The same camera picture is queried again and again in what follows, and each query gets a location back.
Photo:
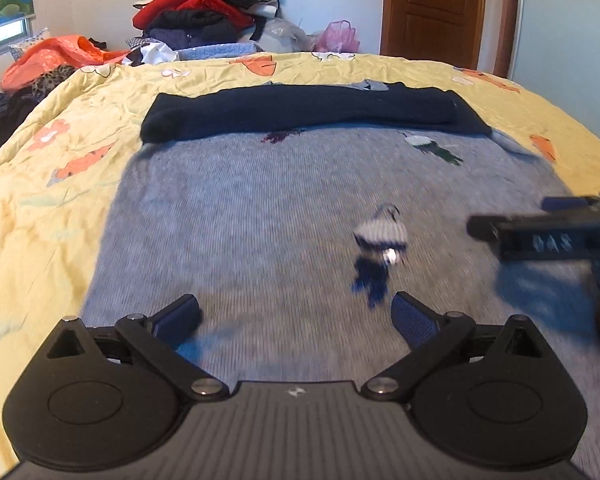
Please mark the yellow printed blanket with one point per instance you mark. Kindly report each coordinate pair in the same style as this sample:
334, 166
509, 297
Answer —
45, 220

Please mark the grey sweater with navy sleeves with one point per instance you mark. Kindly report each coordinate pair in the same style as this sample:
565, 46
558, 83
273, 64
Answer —
255, 210

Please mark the patterned white cushion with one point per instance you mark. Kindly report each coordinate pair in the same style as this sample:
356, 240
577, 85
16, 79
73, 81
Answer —
27, 42

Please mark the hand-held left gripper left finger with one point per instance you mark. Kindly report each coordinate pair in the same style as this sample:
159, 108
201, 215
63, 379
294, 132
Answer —
177, 319

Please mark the leopard print cloth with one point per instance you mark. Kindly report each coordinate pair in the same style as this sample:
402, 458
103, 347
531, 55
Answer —
50, 80

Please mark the light blue knit cloth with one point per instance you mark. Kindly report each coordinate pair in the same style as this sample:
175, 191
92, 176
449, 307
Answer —
215, 51

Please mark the window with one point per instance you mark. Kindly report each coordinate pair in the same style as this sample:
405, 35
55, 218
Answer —
2, 35

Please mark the pink plastic bag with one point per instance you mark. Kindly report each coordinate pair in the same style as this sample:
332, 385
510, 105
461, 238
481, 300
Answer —
337, 37

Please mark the orange plastic bag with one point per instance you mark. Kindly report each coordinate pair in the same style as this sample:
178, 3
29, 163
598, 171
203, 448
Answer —
45, 57

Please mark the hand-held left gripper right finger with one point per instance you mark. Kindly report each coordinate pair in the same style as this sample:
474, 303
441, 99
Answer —
415, 322

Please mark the clear plastic bag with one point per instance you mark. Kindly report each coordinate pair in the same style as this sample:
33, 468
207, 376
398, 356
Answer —
287, 35

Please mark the dark brown cloth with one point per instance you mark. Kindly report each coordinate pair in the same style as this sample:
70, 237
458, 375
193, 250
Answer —
99, 44

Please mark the brown wooden door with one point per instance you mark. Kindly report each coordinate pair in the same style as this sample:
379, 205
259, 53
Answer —
430, 15

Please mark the pile of clothes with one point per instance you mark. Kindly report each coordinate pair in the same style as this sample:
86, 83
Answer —
200, 0

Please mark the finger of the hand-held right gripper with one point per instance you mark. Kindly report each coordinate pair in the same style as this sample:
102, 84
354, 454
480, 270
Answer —
482, 227
570, 203

